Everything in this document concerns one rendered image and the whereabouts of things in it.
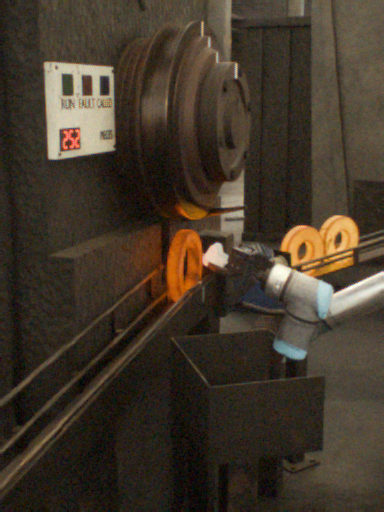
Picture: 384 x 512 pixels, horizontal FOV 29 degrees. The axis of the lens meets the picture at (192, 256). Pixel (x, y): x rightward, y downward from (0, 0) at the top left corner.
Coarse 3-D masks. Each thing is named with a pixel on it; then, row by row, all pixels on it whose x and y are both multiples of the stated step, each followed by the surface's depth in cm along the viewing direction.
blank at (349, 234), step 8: (336, 216) 237; (344, 216) 236; (328, 224) 234; (336, 224) 234; (344, 224) 236; (352, 224) 238; (320, 232) 234; (328, 232) 233; (336, 232) 235; (344, 232) 238; (352, 232) 239; (328, 240) 233; (344, 240) 240; (352, 240) 240; (328, 248) 234; (344, 248) 239; (336, 256) 237; (336, 264) 238
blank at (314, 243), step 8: (288, 232) 227; (296, 232) 225; (304, 232) 227; (312, 232) 229; (288, 240) 224; (296, 240) 225; (304, 240) 227; (312, 240) 229; (320, 240) 231; (288, 248) 224; (296, 248) 226; (312, 248) 230; (320, 248) 232; (296, 256) 226; (304, 256) 233; (312, 256) 231; (320, 256) 232; (296, 264) 227; (312, 264) 231; (304, 272) 230; (312, 272) 232
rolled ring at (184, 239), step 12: (180, 240) 183; (192, 240) 188; (180, 252) 181; (192, 252) 194; (168, 264) 181; (180, 264) 181; (192, 264) 195; (168, 276) 181; (180, 276) 181; (192, 276) 194; (168, 288) 183; (180, 288) 182
